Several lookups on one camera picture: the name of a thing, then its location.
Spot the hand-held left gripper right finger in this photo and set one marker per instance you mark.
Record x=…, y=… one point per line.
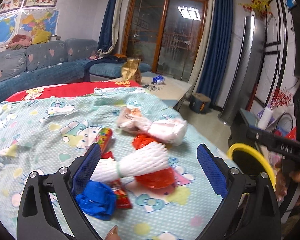
x=211, y=170

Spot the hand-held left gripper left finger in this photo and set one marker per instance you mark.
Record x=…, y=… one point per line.
x=86, y=167

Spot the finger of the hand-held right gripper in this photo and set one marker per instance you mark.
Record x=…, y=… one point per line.
x=272, y=142

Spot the yellow rimmed waste bin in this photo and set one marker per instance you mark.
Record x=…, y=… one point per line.
x=262, y=162

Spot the small red wrapper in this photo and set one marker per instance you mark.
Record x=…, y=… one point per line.
x=108, y=155

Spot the red colourful tube wrapper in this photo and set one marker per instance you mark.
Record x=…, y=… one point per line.
x=105, y=137

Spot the red snack packet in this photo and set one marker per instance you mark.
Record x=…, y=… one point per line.
x=121, y=196

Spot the white foam fruit net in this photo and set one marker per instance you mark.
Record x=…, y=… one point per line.
x=140, y=160

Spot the red plastic bag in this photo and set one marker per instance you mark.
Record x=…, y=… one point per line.
x=155, y=178

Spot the white plastic bag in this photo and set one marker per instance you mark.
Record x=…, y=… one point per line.
x=165, y=130

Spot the person's left hand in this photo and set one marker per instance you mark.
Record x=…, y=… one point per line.
x=112, y=233

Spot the black hoop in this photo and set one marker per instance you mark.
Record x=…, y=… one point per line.
x=277, y=121

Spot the white ribbed vase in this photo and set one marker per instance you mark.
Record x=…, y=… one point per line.
x=264, y=118

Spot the red berry branches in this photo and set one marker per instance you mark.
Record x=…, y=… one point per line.
x=281, y=97

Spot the television cabinet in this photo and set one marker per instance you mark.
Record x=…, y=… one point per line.
x=240, y=127

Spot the cartoon cat printed blanket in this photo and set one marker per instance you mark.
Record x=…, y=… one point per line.
x=40, y=142

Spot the dark blue stool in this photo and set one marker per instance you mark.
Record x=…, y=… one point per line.
x=200, y=103

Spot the red printed blanket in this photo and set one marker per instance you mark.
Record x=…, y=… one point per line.
x=65, y=90

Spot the silver tower air conditioner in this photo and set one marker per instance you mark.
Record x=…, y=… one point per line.
x=247, y=62

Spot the grey coffee table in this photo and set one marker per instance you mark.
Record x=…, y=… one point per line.
x=170, y=92

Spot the blue snack wrapper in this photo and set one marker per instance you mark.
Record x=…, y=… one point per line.
x=158, y=80

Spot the blue sofa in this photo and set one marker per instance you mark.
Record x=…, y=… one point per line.
x=52, y=67

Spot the brown paper bag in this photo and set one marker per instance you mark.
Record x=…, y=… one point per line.
x=131, y=71

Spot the beige curtain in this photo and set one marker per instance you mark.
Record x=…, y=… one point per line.
x=120, y=12
x=202, y=62

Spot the dark blue garment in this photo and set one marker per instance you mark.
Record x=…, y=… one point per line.
x=112, y=59

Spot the blue curtain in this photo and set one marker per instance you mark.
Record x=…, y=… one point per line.
x=107, y=17
x=217, y=42

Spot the yellow red artificial flowers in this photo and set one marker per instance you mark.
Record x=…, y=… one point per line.
x=256, y=5

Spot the yellow cushion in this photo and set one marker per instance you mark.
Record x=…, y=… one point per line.
x=41, y=37

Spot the pile of red clothes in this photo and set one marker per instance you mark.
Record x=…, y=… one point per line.
x=18, y=41

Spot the wooden sliding glass door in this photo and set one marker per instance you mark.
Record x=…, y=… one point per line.
x=165, y=30

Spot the country map poster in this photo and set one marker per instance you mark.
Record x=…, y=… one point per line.
x=37, y=21

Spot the world map poster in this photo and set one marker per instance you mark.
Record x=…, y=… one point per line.
x=2, y=33

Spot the black wall frame trim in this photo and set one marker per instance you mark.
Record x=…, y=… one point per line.
x=272, y=46

